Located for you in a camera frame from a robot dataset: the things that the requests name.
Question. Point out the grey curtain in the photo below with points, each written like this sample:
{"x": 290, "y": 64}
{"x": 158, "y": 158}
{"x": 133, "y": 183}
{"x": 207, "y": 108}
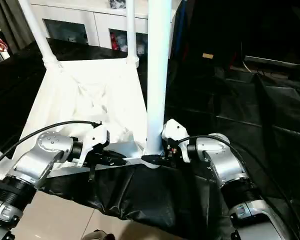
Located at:
{"x": 12, "y": 22}

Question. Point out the black horizontal rail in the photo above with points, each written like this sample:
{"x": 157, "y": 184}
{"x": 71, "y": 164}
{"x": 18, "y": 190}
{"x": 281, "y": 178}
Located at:
{"x": 277, "y": 61}

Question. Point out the red bottle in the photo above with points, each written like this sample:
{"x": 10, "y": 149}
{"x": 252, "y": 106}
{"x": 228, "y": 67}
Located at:
{"x": 114, "y": 43}

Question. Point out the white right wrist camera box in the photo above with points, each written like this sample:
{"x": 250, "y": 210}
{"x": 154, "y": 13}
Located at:
{"x": 174, "y": 131}

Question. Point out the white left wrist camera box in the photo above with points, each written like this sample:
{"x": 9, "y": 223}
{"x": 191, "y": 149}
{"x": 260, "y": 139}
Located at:
{"x": 95, "y": 137}

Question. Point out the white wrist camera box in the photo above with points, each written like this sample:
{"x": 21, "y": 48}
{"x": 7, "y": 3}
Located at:
{"x": 95, "y": 137}
{"x": 174, "y": 131}

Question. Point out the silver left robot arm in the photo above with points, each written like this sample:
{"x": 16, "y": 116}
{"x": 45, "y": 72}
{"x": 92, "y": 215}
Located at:
{"x": 45, "y": 152}

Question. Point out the dark object on cabinet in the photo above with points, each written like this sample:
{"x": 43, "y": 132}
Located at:
{"x": 118, "y": 4}

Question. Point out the white plastic table top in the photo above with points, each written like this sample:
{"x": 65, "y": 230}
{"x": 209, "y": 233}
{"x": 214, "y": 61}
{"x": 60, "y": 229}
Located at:
{"x": 90, "y": 85}

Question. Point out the white plastic table leg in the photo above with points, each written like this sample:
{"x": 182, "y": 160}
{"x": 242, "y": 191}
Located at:
{"x": 131, "y": 30}
{"x": 157, "y": 75}
{"x": 37, "y": 35}

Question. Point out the black plastic mat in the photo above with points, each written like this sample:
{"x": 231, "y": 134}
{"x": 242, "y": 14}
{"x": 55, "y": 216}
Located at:
{"x": 215, "y": 100}

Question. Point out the white cabinet with glass doors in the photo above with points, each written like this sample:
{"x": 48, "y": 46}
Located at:
{"x": 75, "y": 12}

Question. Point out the small yellow label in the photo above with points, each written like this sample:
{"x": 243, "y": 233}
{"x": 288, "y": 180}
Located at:
{"x": 207, "y": 56}

